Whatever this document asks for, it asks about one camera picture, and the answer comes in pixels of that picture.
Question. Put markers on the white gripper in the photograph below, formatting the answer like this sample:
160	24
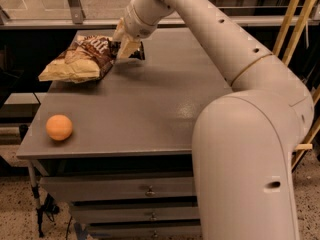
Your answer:
137	26

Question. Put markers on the black rxbar chocolate bar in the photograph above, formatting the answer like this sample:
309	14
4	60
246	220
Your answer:
139	52

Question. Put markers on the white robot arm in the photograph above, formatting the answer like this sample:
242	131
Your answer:
242	142

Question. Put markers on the brown chip bag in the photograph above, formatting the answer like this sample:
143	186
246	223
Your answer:
87	58

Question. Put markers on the grey drawer cabinet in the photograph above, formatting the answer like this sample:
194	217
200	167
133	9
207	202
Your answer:
138	120

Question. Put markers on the orange fruit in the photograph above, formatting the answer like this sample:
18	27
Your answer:
59	127

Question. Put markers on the top grey drawer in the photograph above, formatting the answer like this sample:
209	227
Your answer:
103	188

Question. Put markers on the grey drawer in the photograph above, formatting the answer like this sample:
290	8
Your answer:
139	212
146	229
103	188

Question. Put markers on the middle grey drawer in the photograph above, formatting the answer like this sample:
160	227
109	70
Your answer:
139	212

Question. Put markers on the black tripod stand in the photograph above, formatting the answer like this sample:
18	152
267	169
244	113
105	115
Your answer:
46	208

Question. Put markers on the yellow wooden rack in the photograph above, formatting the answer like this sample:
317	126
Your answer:
299	26

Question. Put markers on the bottom grey drawer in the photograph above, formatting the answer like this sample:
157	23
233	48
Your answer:
146	229

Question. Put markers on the metal railing frame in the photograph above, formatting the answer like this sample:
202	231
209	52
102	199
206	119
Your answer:
58	14

